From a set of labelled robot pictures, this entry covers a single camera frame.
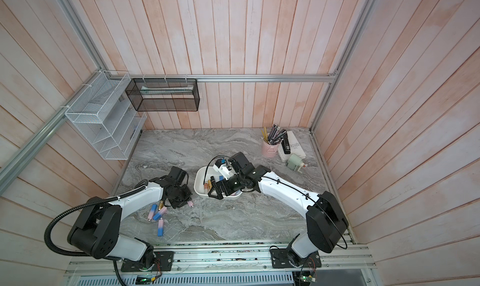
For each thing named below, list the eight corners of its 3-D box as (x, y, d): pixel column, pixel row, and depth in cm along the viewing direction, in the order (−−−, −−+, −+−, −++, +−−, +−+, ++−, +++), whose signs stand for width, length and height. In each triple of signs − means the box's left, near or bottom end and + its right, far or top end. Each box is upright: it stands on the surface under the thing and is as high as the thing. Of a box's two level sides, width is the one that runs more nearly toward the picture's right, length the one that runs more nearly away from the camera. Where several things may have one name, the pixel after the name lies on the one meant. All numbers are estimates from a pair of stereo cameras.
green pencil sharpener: (298, 176, 100) (301, 169, 95) (284, 164, 105) (286, 157, 100) (305, 170, 103) (308, 163, 98) (291, 159, 108) (293, 152, 102)
